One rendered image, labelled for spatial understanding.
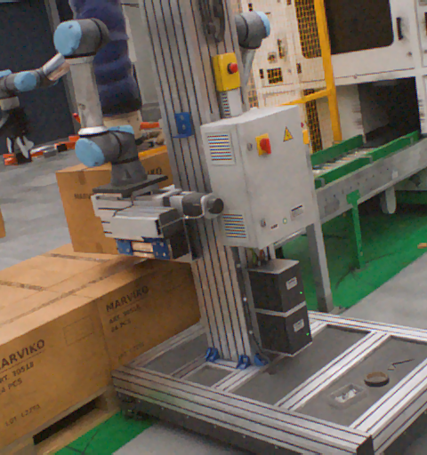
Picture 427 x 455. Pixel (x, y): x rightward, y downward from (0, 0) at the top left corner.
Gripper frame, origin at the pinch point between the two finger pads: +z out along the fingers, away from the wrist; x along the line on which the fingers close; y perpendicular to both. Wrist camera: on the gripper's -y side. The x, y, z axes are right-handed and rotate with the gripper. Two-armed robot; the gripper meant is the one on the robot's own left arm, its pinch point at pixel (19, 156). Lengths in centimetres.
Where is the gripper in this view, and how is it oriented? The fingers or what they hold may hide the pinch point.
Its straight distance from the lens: 313.2
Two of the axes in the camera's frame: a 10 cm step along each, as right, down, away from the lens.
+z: 1.9, 9.5, 2.5
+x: -7.5, -0.3, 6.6
